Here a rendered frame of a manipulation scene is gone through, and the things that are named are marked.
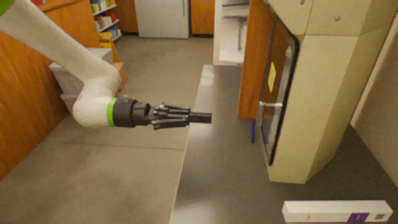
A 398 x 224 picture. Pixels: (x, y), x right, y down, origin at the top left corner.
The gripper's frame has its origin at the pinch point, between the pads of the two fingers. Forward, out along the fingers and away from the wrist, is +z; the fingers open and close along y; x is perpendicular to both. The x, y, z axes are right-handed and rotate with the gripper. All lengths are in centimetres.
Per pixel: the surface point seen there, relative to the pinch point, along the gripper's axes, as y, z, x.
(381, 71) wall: 32, 66, -5
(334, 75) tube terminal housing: -5.4, 32.0, -18.2
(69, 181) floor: 63, -114, 115
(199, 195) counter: -13.3, 1.1, 20.1
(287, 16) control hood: -5.3, 18.5, -30.8
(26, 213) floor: 32, -129, 115
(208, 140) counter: 13.6, 2.3, 20.2
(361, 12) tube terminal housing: -5.3, 32.9, -32.0
